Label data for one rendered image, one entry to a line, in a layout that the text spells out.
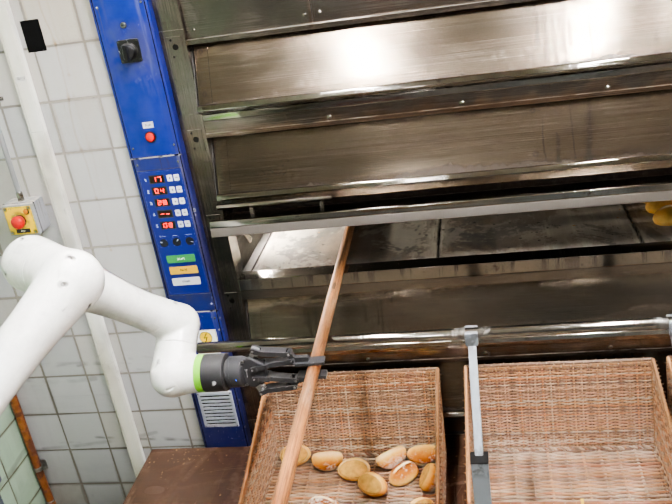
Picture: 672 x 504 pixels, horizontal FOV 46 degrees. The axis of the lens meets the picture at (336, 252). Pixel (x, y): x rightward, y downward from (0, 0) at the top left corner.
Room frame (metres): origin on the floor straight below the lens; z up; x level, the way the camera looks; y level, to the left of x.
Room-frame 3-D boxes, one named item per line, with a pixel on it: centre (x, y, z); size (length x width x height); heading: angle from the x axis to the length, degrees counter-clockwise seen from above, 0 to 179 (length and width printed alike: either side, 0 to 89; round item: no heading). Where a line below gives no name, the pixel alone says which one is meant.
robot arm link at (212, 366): (1.66, 0.33, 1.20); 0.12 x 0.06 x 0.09; 169
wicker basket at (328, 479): (1.88, 0.06, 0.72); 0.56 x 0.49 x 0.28; 78
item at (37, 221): (2.29, 0.91, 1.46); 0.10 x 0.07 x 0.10; 78
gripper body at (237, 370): (1.64, 0.25, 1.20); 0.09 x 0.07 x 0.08; 79
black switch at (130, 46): (2.19, 0.47, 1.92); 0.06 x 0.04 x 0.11; 78
